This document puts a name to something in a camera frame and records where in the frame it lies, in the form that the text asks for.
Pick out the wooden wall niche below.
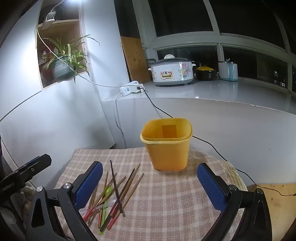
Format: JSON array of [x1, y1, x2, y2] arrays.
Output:
[[36, 20, 87, 88]]

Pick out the clear plastic spoon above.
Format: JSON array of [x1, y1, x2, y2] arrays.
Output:
[[79, 199, 118, 215]]

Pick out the wooden cutting board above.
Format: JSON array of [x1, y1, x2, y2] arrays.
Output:
[[121, 36, 152, 84]]

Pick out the black pot with yellow lid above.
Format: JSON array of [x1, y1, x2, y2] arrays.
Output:
[[194, 66, 219, 81]]

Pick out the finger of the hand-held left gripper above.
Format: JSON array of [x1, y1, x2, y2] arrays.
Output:
[[17, 153, 52, 183]]

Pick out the white window frame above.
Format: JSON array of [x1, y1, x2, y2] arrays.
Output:
[[132, 0, 296, 93]]

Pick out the white clip lamp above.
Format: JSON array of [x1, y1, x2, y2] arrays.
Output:
[[37, 0, 81, 29]]

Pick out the pile of chopsticks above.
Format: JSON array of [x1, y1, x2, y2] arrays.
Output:
[[83, 160, 145, 232]]

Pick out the white power strip cable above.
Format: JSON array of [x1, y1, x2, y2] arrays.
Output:
[[113, 92, 127, 149]]

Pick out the dark red ceramic jar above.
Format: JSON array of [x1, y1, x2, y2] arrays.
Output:
[[38, 47, 55, 81]]

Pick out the checked pink cloth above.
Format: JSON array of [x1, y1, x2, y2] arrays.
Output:
[[54, 148, 245, 241]]

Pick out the yellow plastic bin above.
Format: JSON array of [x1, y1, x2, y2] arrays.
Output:
[[140, 118, 193, 171]]

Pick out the white power strip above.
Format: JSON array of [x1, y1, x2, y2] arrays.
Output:
[[120, 81, 145, 96]]

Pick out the potted spider plant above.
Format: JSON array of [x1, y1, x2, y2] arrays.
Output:
[[42, 34, 100, 84]]

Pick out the thin dark cable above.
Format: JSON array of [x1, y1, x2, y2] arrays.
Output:
[[0, 89, 43, 122]]

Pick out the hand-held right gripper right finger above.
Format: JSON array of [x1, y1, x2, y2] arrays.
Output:
[[196, 163, 273, 241]]

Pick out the long white lamp cable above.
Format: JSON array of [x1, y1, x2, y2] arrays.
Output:
[[36, 0, 125, 88]]

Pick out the bamboo placemat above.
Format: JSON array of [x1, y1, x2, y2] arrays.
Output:
[[222, 160, 248, 192]]

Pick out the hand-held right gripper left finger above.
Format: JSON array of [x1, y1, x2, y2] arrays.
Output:
[[26, 161, 104, 241]]

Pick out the floral white rice cooker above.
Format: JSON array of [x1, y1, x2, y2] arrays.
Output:
[[148, 54, 196, 87]]

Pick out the white and blue kettle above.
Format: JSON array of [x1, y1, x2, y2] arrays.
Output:
[[218, 58, 238, 81]]

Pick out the green plastic spoon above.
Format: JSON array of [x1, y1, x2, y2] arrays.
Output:
[[99, 186, 114, 234]]

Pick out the black charger cable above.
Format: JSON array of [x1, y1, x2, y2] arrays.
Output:
[[136, 87, 296, 197]]

